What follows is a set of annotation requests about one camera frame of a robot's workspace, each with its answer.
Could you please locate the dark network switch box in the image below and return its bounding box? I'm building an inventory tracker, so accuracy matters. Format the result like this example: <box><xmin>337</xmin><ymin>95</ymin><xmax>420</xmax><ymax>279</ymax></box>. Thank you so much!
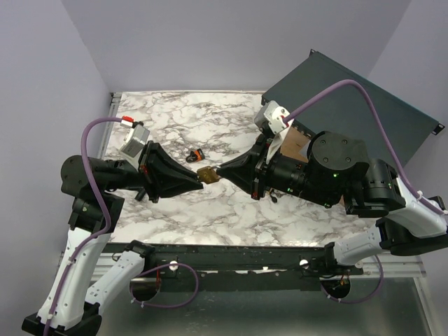
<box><xmin>261</xmin><ymin>51</ymin><xmax>443</xmax><ymax>165</ymax></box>

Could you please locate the orange black padlock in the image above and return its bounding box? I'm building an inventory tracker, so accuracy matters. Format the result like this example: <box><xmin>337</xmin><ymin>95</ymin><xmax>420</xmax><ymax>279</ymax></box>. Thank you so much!
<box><xmin>185</xmin><ymin>148</ymin><xmax>205</xmax><ymax>163</ymax></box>

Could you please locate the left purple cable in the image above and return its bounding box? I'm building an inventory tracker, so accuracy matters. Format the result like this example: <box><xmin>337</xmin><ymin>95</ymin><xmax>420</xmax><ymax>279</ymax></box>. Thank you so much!
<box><xmin>42</xmin><ymin>117</ymin><xmax>123</xmax><ymax>336</ymax></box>

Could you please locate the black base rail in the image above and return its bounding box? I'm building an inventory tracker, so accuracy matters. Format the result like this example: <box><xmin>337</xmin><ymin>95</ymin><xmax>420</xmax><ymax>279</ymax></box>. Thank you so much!
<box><xmin>97</xmin><ymin>241</ymin><xmax>365</xmax><ymax>293</ymax></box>

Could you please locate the wooden board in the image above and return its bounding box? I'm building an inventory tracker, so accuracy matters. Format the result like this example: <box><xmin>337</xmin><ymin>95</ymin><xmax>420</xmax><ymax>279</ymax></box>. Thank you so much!
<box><xmin>272</xmin><ymin>127</ymin><xmax>344</xmax><ymax>208</ymax></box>

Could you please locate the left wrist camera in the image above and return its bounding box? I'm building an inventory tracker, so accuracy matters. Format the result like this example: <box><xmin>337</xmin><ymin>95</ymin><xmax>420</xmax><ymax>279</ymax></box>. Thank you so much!
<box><xmin>119</xmin><ymin>116</ymin><xmax>150</xmax><ymax>169</ymax></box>

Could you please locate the brass padlock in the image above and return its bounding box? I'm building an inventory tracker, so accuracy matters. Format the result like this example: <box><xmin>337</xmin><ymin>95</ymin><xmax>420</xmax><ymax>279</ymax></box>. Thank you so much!
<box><xmin>197</xmin><ymin>166</ymin><xmax>221</xmax><ymax>184</ymax></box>

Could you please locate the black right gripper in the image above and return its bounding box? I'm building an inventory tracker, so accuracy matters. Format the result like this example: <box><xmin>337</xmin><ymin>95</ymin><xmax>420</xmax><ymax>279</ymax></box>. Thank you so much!
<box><xmin>216</xmin><ymin>135</ymin><xmax>337</xmax><ymax>211</ymax></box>

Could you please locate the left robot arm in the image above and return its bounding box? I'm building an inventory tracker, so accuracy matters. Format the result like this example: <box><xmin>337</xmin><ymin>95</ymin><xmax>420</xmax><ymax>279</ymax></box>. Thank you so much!
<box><xmin>22</xmin><ymin>141</ymin><xmax>203</xmax><ymax>335</ymax></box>

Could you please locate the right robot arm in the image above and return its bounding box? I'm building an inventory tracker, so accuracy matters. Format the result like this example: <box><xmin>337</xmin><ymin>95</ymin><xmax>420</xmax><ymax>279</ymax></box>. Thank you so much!
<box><xmin>216</xmin><ymin>132</ymin><xmax>447</xmax><ymax>276</ymax></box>

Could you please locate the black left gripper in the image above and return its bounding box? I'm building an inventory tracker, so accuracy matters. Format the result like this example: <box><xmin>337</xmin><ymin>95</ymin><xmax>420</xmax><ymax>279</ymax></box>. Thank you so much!
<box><xmin>104</xmin><ymin>138</ymin><xmax>206</xmax><ymax>200</ymax></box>

